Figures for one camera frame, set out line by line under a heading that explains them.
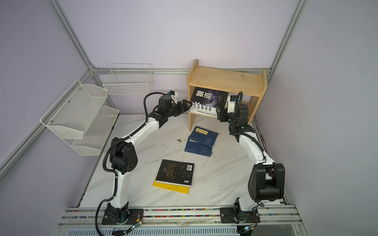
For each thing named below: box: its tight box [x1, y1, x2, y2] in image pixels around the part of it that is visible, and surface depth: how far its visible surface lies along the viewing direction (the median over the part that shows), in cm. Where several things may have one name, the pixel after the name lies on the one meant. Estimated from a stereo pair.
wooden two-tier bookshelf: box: [187, 59, 268, 132], surface depth 81 cm
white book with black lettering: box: [189, 101, 218, 118], surface depth 90 cm
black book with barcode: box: [191, 87, 229, 108], surface depth 90 cm
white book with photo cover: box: [189, 108, 218, 118], surface depth 92 cm
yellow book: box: [152, 179, 191, 195], surface depth 84 cm
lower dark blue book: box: [184, 136, 213, 157], surface depth 101 cm
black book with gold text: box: [155, 159, 195, 188], surface depth 87 cm
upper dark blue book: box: [189, 125, 219, 148], surface depth 106 cm
